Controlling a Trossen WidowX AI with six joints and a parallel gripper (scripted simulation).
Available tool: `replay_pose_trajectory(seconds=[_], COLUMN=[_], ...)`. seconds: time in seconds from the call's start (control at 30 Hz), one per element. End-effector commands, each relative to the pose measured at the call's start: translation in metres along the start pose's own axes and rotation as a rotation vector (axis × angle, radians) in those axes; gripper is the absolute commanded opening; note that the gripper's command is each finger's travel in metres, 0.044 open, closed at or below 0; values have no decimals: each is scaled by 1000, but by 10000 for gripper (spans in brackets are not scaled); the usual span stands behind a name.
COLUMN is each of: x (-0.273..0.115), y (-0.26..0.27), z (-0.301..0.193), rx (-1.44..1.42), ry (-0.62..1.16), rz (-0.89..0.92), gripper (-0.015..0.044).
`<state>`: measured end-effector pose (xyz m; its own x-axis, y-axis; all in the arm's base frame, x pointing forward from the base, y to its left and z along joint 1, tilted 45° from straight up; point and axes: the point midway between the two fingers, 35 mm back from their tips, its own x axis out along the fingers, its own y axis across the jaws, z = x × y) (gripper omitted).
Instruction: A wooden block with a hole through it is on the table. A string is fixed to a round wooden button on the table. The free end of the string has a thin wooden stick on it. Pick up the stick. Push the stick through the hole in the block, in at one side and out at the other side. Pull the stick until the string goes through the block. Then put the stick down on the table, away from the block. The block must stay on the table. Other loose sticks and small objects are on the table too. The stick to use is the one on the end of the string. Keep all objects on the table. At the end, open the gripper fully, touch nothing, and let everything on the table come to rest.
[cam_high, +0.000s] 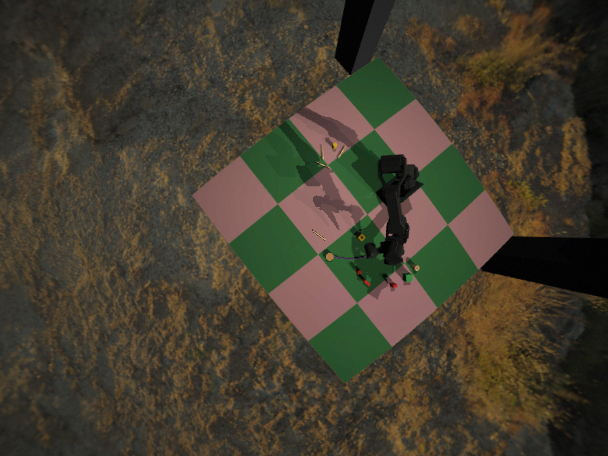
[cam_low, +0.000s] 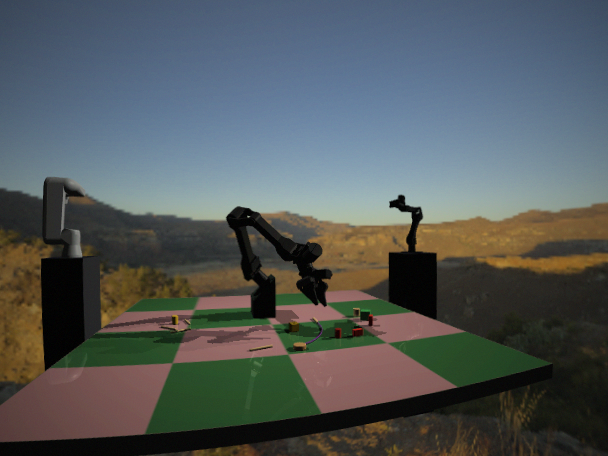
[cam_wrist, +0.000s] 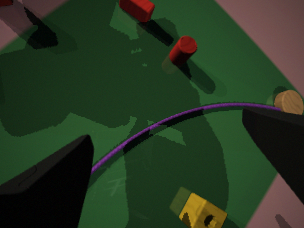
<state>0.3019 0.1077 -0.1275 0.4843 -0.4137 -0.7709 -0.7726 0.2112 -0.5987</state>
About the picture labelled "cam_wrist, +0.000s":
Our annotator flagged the yellow wooden block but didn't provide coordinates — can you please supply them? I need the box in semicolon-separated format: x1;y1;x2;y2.
179;192;228;228

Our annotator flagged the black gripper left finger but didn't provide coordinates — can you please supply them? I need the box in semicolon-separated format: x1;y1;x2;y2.
0;135;94;228

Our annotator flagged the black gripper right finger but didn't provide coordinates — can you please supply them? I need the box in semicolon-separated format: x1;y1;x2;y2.
242;106;304;205

